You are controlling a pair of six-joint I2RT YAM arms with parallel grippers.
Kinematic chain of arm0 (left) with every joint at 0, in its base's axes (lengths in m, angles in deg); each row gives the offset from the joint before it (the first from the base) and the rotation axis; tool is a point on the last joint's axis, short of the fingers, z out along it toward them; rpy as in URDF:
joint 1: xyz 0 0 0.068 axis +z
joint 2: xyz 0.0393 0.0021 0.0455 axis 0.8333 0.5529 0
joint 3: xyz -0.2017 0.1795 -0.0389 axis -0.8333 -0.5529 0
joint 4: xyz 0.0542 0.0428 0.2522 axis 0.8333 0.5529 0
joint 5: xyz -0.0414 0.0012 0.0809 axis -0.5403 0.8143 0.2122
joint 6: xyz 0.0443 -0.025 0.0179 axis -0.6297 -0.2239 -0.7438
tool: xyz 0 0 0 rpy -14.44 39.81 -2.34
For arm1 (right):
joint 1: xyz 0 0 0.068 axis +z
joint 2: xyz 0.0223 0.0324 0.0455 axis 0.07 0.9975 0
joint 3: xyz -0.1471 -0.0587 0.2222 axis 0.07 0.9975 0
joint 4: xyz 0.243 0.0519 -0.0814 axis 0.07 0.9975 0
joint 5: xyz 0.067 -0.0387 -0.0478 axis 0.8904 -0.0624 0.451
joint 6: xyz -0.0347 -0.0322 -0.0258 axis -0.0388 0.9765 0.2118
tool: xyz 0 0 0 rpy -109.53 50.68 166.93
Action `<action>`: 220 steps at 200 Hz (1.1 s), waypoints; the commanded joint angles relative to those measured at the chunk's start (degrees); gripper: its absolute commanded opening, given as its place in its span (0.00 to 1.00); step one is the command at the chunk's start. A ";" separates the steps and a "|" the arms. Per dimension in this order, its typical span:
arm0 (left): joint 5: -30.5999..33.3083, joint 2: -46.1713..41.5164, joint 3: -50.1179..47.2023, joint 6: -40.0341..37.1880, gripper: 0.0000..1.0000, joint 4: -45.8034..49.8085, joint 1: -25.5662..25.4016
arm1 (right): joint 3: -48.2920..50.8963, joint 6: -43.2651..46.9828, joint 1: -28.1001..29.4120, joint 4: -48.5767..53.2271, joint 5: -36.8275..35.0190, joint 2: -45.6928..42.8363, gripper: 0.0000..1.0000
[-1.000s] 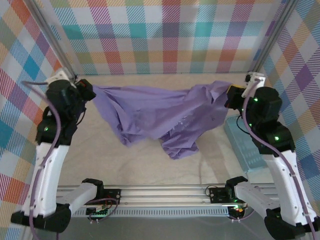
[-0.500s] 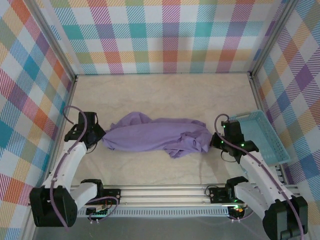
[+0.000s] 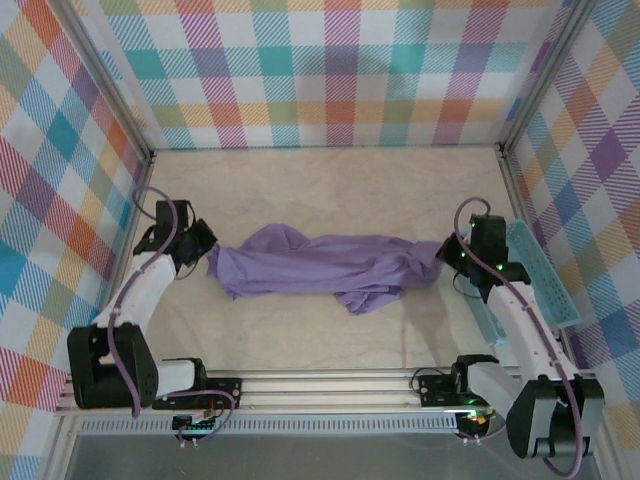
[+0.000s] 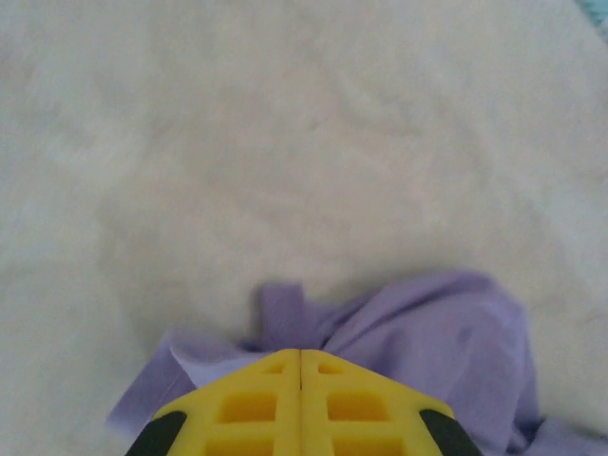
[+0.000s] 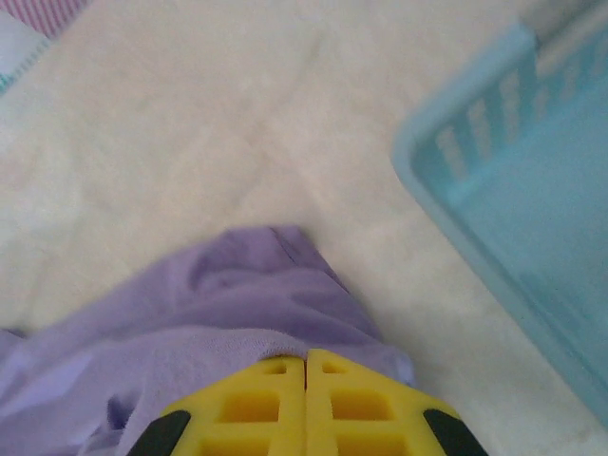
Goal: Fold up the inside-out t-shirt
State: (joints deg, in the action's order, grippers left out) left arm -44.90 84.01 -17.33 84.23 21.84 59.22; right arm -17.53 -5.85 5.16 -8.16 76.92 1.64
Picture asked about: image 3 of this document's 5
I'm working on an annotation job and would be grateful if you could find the small electronics board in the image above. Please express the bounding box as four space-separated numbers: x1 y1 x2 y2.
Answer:
457 409 496 431
171 413 221 432

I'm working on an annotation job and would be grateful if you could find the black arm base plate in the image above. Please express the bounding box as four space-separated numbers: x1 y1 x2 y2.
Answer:
418 373 471 407
151 377 244 411

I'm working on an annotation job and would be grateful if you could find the slotted grey cable duct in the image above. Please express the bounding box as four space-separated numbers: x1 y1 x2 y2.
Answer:
79 417 461 435

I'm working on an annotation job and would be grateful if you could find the aluminium frame post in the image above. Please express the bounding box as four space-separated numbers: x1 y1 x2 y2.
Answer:
47 0 155 164
497 0 601 161

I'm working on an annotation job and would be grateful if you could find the purple t-shirt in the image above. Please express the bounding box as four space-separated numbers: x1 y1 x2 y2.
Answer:
206 223 446 317

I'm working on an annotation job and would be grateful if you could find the aluminium frame leg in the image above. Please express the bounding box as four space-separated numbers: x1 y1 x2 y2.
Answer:
42 414 84 480

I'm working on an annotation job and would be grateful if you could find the aluminium mounting rail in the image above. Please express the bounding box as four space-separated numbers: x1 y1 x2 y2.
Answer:
54 369 609 417

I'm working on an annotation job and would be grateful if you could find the light blue plastic basket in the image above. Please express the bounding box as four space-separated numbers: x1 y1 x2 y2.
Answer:
469 219 582 351

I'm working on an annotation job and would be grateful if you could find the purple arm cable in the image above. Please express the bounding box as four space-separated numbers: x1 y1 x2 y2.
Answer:
453 196 586 476
107 187 239 447

